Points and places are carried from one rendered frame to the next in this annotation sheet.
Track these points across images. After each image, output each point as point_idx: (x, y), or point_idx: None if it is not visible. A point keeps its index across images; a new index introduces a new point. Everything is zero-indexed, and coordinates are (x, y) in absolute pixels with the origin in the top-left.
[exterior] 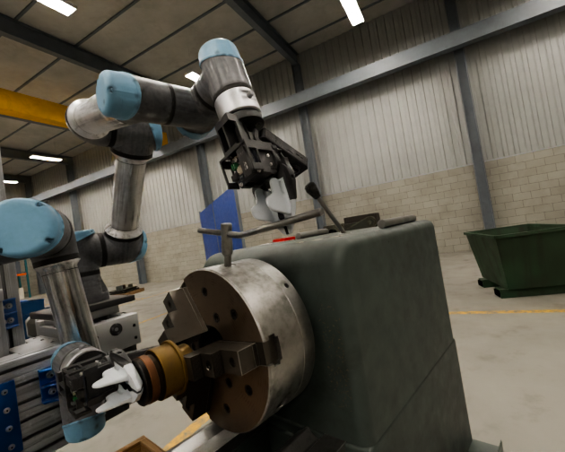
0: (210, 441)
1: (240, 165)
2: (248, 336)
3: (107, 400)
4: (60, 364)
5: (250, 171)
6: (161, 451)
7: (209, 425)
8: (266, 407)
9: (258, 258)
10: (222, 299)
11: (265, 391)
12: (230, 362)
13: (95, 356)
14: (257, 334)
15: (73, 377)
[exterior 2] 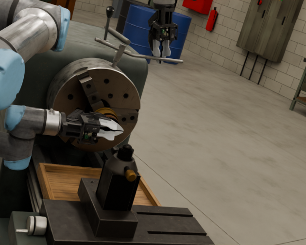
0: (59, 162)
1: (170, 34)
2: (131, 106)
3: (102, 136)
4: (44, 121)
5: (174, 40)
6: (66, 165)
7: (43, 156)
8: (127, 136)
9: (93, 56)
10: (121, 87)
11: (131, 130)
12: (130, 118)
13: (81, 115)
14: (138, 105)
15: (95, 126)
